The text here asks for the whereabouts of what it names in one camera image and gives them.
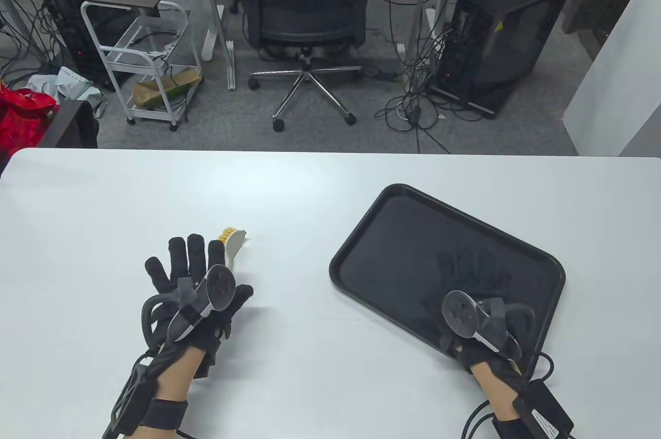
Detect person's left hand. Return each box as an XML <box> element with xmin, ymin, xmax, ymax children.
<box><xmin>140</xmin><ymin>234</ymin><xmax>255</xmax><ymax>382</ymax></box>

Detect person's right hand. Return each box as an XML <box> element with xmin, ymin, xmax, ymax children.
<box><xmin>424</xmin><ymin>245</ymin><xmax>533</xmax><ymax>375</ymax></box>

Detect white pot brush wooden handle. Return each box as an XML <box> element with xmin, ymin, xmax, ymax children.
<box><xmin>219</xmin><ymin>226</ymin><xmax>251</xmax><ymax>269</ymax></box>

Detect black plastic tray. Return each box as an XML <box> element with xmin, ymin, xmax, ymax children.
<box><xmin>329</xmin><ymin>183</ymin><xmax>567</xmax><ymax>378</ymax></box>

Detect person's right forearm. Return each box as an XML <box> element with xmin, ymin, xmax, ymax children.
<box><xmin>469</xmin><ymin>356</ymin><xmax>522</xmax><ymax>421</ymax></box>

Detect white and grey left controller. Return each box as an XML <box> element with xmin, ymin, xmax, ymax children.
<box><xmin>166</xmin><ymin>263</ymin><xmax>237</xmax><ymax>342</ymax></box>

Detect white and grey controller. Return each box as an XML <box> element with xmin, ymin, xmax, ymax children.
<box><xmin>442</xmin><ymin>290</ymin><xmax>522</xmax><ymax>359</ymax></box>
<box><xmin>166</xmin><ymin>263</ymin><xmax>237</xmax><ymax>342</ymax></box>

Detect white and grey right controller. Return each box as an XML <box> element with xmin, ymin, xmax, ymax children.
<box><xmin>442</xmin><ymin>290</ymin><xmax>522</xmax><ymax>359</ymax></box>

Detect black labelled right wrist box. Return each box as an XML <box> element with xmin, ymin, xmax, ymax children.
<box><xmin>514</xmin><ymin>380</ymin><xmax>575</xmax><ymax>437</ymax></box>

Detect black left wrist sensor box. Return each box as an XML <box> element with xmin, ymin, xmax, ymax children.
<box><xmin>102</xmin><ymin>363</ymin><xmax>156</xmax><ymax>439</ymax></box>

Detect brown cardboard packaging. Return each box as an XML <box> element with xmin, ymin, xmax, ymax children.
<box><xmin>132</xmin><ymin>69</ymin><xmax>203</xmax><ymax>110</ymax></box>

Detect black chair back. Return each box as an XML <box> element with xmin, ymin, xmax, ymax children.
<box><xmin>39</xmin><ymin>100</ymin><xmax>100</xmax><ymax>149</ymax></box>

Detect white desk foot bar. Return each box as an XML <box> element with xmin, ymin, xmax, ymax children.
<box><xmin>225</xmin><ymin>39</ymin><xmax>237</xmax><ymax>91</ymax></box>

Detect grey plastic bags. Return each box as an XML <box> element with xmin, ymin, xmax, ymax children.
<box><xmin>26</xmin><ymin>66</ymin><xmax>108</xmax><ymax>117</ymax></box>

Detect red bag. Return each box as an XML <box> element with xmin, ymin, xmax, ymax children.
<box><xmin>0</xmin><ymin>82</ymin><xmax>61</xmax><ymax>153</ymax></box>

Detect black computer tower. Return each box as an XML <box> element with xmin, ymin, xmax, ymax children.
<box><xmin>29</xmin><ymin>0</ymin><xmax>141</xmax><ymax>91</ymax></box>
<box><xmin>428</xmin><ymin>0</ymin><xmax>573</xmax><ymax>119</ymax></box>

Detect white metal utility cart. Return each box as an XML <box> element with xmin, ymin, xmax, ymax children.
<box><xmin>81</xmin><ymin>0</ymin><xmax>203</xmax><ymax>132</ymax></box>

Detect black mesh office chair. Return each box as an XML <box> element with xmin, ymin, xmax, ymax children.
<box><xmin>219</xmin><ymin>0</ymin><xmax>379</xmax><ymax>132</ymax></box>

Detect black braided left cable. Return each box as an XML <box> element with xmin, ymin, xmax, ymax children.
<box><xmin>139</xmin><ymin>293</ymin><xmax>179</xmax><ymax>357</ymax></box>

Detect black left wrist strap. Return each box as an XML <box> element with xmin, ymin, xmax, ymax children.
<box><xmin>138</xmin><ymin>398</ymin><xmax>190</xmax><ymax>430</ymax></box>

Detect black wrist strap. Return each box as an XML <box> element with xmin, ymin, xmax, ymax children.
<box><xmin>138</xmin><ymin>398</ymin><xmax>190</xmax><ymax>430</ymax></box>
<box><xmin>491</xmin><ymin>416</ymin><xmax>548</xmax><ymax>439</ymax></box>

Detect black right wrist strap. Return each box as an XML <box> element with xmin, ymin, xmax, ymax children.
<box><xmin>491</xmin><ymin>416</ymin><xmax>548</xmax><ymax>439</ymax></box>

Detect tangle of black floor cables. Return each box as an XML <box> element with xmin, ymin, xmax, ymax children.
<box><xmin>373</xmin><ymin>0</ymin><xmax>496</xmax><ymax>154</ymax></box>

